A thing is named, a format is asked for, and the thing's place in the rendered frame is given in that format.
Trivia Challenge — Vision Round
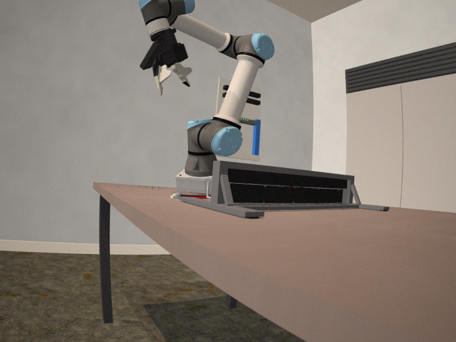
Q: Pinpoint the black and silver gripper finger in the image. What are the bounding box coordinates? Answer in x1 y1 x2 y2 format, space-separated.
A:
171 62 192 87
152 57 171 95

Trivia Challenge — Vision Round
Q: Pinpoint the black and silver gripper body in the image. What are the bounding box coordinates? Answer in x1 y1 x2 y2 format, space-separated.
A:
151 28 188 68

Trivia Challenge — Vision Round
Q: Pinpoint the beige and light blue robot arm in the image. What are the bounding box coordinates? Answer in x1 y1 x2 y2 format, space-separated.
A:
138 0 275 177

